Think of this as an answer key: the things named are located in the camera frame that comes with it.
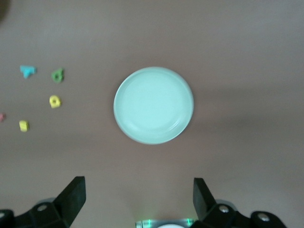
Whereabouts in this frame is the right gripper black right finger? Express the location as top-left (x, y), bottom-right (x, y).
top-left (190, 177), bottom-right (285, 228)

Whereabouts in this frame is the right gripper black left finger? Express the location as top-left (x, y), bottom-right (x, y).
top-left (0, 176), bottom-right (86, 228)

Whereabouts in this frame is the yellow foam letter a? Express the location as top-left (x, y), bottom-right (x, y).
top-left (49, 95), bottom-right (63, 109)

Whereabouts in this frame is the dark green foam letter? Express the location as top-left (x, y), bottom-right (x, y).
top-left (50, 67), bottom-right (65, 84)

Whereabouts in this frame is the teal foam letter t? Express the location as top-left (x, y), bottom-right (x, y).
top-left (19, 65), bottom-right (38, 79)

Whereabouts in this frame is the light green plate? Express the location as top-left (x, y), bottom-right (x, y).
top-left (113, 66), bottom-right (195, 145)

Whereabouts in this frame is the brown table cover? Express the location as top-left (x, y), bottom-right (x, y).
top-left (0, 0), bottom-right (304, 228)

